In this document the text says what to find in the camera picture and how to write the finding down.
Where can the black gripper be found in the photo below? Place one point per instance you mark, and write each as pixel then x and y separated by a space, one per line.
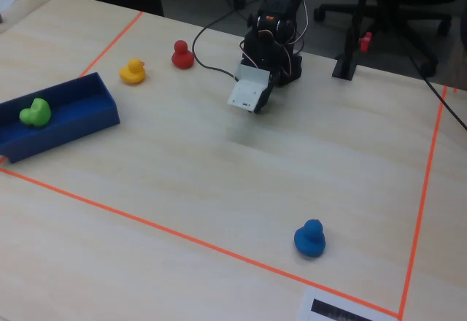
pixel 266 96

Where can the green rubber duck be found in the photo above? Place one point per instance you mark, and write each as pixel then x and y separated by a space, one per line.
pixel 36 115

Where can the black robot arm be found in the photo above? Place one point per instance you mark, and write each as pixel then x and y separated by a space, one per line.
pixel 284 1

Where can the red rubber duck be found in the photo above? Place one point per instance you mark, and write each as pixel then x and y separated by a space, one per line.
pixel 181 58

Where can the yellow rubber duck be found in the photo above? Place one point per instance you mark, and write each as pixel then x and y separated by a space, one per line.
pixel 132 73

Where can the blue rubber duck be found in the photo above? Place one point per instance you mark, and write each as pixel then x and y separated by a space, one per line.
pixel 310 240

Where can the blue rectangular open box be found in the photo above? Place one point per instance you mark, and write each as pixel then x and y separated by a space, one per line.
pixel 80 113

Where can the black clamp stand red knob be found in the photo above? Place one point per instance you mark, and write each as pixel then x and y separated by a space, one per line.
pixel 348 54

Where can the long orange tape line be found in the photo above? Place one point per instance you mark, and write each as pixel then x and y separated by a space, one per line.
pixel 204 242

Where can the black office chair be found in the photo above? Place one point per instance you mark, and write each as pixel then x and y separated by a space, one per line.
pixel 386 3

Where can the white paper black print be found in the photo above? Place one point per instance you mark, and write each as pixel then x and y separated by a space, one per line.
pixel 339 308

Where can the white gripper camera box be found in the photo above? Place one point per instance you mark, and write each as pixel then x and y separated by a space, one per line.
pixel 246 91

